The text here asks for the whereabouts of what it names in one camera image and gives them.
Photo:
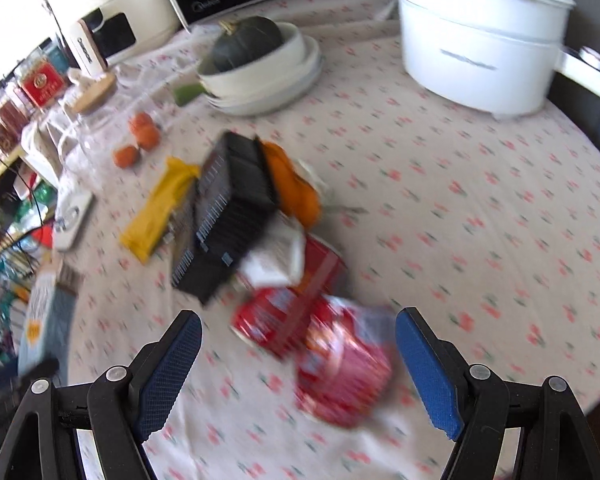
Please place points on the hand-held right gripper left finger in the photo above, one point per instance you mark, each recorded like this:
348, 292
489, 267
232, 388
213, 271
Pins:
172, 375

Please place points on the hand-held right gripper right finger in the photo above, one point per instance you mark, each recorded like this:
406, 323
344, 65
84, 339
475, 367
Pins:
427, 375

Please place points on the red snack bag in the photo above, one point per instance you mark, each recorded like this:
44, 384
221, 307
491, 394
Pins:
340, 370

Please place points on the white paper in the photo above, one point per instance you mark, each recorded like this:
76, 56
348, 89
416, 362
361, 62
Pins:
275, 255

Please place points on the yellow foil-lined wrapper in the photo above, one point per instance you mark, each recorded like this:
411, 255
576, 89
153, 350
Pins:
155, 210

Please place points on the red snack packet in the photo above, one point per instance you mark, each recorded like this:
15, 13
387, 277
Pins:
265, 317

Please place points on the light blue carton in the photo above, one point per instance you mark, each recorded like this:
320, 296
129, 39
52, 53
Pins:
45, 320

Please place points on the red cardboard box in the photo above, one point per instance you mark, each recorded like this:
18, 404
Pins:
325, 260

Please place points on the cherry printed tablecloth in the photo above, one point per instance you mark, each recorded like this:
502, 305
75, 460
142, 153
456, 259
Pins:
455, 210

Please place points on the black plastic basket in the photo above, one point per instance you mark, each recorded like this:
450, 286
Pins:
230, 210

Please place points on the white kitchen scale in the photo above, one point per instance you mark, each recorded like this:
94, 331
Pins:
72, 220

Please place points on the small orange tangerine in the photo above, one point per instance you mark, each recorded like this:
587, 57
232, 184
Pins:
126, 156
141, 122
149, 139

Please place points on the orange wrapper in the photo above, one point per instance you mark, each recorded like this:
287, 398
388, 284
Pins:
290, 185

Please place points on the glass jar with wooden lid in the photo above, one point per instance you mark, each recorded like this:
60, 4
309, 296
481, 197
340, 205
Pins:
95, 150

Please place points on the green vegetable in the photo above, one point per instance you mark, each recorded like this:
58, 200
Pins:
187, 93

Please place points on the glass jar of dried snacks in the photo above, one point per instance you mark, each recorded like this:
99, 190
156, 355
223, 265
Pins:
5, 125

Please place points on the white ceramic bowl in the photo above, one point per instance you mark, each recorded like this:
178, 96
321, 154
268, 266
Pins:
262, 79

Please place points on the white electric cooking pot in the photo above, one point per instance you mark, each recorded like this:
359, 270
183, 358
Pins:
470, 60

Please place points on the red tin box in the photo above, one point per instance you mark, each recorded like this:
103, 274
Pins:
40, 82

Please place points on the white brown-edged box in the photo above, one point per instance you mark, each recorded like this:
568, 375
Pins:
91, 45

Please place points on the dark green kabocha squash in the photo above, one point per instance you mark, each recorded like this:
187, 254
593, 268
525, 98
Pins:
250, 42

